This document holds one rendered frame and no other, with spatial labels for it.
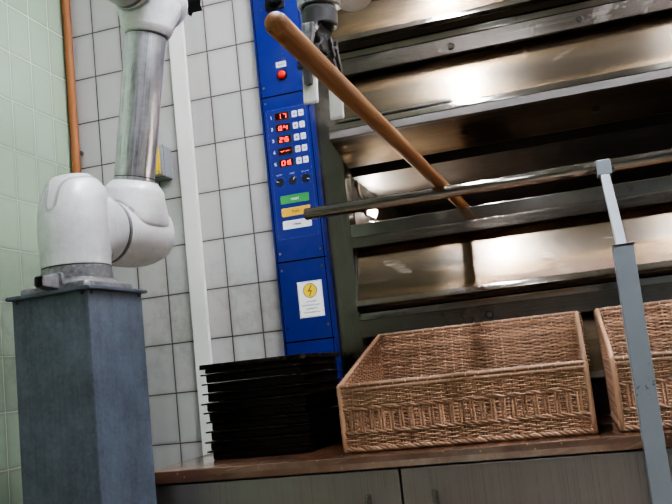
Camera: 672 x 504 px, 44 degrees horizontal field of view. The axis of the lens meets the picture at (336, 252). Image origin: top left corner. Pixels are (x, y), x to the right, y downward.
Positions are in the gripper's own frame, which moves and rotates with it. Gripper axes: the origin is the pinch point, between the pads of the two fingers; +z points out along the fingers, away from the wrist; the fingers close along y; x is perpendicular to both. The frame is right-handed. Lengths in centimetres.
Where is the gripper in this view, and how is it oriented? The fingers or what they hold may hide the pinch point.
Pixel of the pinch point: (324, 106)
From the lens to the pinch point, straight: 171.2
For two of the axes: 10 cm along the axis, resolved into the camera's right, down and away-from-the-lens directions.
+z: 0.6, 9.9, -1.0
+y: -3.8, -0.7, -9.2
